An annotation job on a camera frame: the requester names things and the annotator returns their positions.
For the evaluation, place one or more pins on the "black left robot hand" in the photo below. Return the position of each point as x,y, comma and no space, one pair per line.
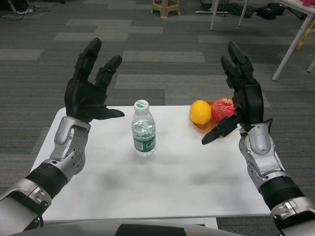
83,98

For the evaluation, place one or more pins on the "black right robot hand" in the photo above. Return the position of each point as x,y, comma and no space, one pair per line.
252,103

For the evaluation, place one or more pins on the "clear plastic water bottle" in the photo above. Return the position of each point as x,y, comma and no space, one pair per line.
144,132

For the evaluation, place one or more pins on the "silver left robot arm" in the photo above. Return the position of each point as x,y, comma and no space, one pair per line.
49,167

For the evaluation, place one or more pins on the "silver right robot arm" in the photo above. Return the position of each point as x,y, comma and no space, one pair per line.
268,172

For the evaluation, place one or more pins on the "red apple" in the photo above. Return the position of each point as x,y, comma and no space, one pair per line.
223,109

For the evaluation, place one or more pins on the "yellow orange fruit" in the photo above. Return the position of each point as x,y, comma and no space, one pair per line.
200,112

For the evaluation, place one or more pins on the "brown wooden plate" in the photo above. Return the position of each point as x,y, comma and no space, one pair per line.
204,126

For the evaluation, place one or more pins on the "yellow measuring tape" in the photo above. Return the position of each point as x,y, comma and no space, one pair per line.
305,32

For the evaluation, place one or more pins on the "black bag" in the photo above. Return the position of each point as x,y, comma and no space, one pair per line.
269,11

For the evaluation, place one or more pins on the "white power strip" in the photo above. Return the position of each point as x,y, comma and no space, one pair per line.
22,11

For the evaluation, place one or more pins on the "white desk frame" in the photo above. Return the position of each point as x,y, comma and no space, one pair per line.
292,39

